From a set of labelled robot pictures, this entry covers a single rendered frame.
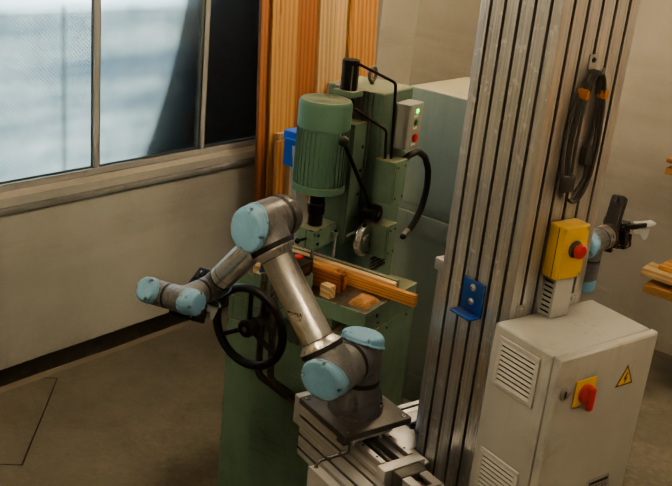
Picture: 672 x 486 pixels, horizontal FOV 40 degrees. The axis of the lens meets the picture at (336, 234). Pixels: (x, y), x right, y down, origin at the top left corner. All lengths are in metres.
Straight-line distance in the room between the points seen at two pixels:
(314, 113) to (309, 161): 0.16
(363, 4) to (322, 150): 2.13
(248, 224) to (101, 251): 2.04
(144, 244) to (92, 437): 1.01
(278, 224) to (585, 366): 0.82
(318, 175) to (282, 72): 1.65
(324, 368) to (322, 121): 0.94
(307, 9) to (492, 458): 2.93
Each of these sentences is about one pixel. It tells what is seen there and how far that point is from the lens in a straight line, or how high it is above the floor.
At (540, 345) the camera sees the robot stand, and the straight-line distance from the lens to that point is 2.13.
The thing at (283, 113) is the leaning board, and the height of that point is 1.09.
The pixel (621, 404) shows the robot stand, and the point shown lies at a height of 1.06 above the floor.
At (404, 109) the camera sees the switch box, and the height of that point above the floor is 1.46.
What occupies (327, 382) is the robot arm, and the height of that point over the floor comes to 0.99.
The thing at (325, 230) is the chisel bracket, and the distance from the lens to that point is 3.14.
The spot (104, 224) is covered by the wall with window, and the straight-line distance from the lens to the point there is 4.27.
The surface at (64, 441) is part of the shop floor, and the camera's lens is 3.91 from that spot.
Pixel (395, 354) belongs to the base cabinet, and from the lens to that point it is 3.50.
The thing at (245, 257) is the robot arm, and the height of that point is 1.16.
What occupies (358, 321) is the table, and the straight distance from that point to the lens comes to 2.95.
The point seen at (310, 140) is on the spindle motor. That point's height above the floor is 1.38.
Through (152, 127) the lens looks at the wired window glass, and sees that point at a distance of 4.40.
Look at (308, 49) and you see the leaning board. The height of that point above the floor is 1.38.
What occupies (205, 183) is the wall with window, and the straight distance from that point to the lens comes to 4.60.
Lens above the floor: 2.13
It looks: 20 degrees down
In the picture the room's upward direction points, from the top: 6 degrees clockwise
